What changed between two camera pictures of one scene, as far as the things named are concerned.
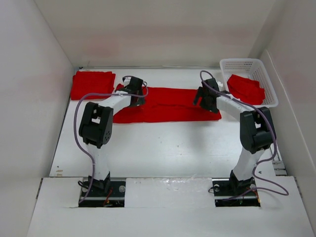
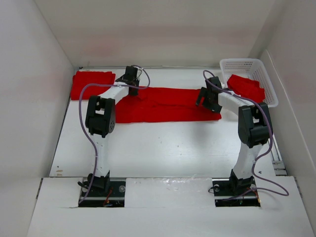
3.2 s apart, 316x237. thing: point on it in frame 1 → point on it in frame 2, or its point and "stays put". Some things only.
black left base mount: [102, 193] stays put
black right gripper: [200, 93] stays put
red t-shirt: [166, 104] stays put
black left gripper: [139, 102] → [135, 93]
